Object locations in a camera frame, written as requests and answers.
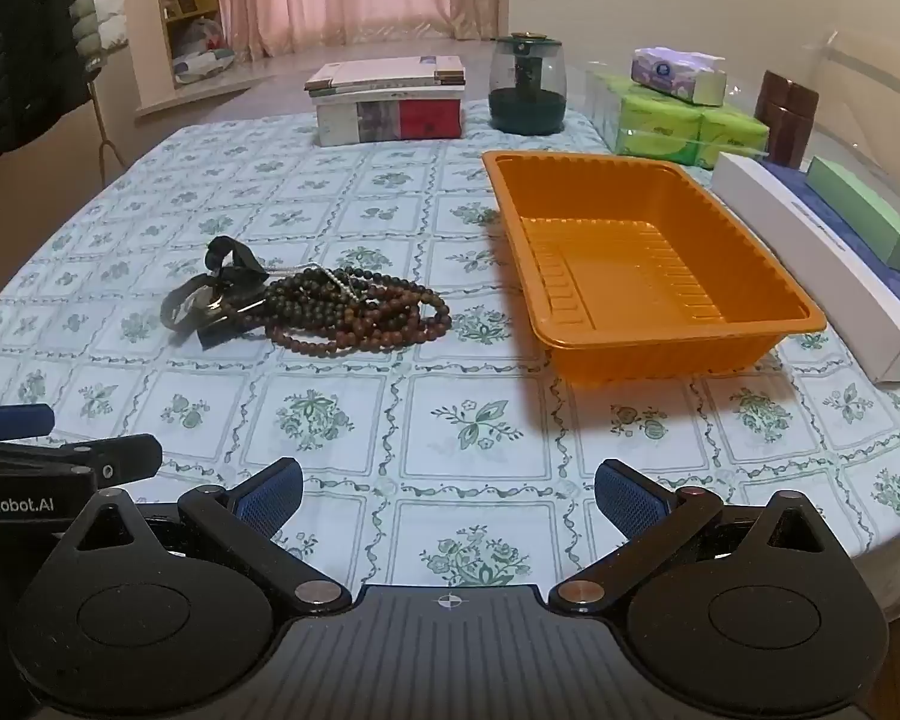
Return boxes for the brown bead necklace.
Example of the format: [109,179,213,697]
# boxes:
[265,283,453,355]

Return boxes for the green tissue pack bundle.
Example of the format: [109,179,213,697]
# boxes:
[585,67,770,170]

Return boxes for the long white box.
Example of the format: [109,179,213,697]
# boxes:
[710,151,900,386]

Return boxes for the dark bead necklace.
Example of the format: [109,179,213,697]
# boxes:
[265,265,422,332]

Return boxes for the floral green white tablecloth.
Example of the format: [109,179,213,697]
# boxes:
[0,111,900,595]

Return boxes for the black grey puffer jacket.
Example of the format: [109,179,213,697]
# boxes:
[0,0,129,182]

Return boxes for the orange plastic tray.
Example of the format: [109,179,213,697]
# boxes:
[481,150,827,389]

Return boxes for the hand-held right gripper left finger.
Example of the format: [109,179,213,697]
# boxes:
[60,457,353,617]

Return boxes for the white pearl bracelet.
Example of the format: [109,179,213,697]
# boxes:
[281,261,368,305]

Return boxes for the green glass dome jar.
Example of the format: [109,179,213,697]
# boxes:
[487,31,568,137]

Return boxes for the brown cylindrical canister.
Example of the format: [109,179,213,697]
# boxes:
[757,69,821,170]

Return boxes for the clear plastic sheet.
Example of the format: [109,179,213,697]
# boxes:
[720,28,900,241]

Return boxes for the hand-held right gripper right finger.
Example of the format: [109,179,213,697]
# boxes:
[547,457,845,616]

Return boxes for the flat blue box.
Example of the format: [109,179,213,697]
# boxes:
[757,157,900,301]

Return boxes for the thick white red book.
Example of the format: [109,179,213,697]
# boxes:
[315,85,467,148]

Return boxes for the black strap wristwatch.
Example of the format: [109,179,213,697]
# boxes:
[160,236,272,350]

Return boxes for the white plastic bag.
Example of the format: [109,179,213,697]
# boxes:
[170,16,234,84]

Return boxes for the cream cover book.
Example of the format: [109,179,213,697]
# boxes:
[304,56,440,97]

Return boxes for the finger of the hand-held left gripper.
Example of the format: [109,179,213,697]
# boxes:
[0,433,164,494]
[0,403,56,440]

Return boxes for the purple tissue pack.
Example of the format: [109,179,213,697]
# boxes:
[630,46,729,107]

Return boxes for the long light green box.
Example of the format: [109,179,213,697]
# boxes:
[804,155,900,274]

